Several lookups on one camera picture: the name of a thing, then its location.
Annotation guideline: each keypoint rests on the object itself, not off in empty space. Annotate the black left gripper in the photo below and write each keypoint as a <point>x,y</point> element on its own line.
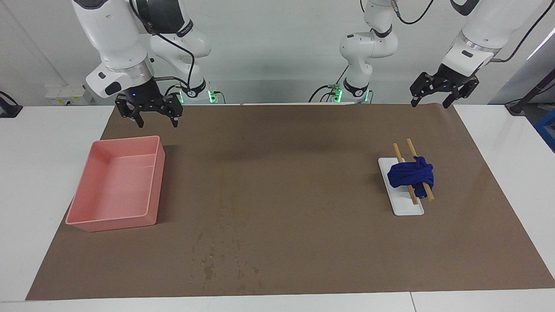
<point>453,78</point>

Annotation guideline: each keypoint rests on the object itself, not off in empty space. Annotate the blue crate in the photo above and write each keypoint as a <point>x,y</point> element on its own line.
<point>547,128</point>

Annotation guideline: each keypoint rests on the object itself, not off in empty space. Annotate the black stand pole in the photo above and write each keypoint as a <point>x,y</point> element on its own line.
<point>518,106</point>

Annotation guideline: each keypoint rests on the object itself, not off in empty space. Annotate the blue towel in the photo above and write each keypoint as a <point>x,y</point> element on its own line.
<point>407,173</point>

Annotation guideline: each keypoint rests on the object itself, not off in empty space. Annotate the black clamp mount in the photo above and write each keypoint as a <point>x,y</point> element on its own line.
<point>8,110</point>

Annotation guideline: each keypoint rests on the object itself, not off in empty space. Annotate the pink plastic bin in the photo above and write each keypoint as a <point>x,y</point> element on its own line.
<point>117,186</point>

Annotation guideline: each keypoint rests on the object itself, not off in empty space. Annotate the white towel rack wooden rods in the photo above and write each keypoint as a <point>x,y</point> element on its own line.
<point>403,203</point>

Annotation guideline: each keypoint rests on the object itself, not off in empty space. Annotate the white wall socket box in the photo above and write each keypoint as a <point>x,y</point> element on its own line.
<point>65,93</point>

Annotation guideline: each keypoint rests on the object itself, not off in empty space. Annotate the brown paper mat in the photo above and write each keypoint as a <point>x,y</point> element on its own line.
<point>282,195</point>

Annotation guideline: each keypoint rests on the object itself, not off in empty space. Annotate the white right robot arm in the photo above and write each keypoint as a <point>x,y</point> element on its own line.
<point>112,34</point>

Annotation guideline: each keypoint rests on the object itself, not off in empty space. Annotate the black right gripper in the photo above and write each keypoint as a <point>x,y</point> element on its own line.
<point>145,97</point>

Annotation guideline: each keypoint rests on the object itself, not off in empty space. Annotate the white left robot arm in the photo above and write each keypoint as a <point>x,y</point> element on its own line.
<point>490,26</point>

